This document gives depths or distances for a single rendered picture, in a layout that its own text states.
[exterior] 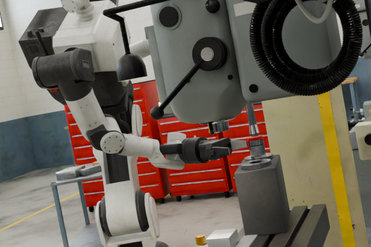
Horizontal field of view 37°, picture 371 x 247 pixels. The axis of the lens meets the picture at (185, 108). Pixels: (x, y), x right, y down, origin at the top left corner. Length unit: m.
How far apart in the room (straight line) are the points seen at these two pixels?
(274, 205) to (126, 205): 0.54
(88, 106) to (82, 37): 0.21
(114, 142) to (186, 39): 0.66
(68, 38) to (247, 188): 0.70
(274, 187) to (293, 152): 1.45
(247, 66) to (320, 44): 0.15
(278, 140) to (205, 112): 1.85
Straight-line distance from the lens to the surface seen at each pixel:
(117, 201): 1.91
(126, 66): 1.32
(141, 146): 1.85
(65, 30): 1.80
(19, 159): 12.54
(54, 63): 1.66
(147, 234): 1.97
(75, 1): 1.75
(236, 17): 1.14
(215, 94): 1.18
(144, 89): 6.50
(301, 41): 1.11
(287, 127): 3.02
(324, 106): 2.97
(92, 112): 1.72
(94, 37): 1.73
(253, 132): 1.72
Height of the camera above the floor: 1.42
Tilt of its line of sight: 3 degrees down
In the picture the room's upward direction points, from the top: 11 degrees counter-clockwise
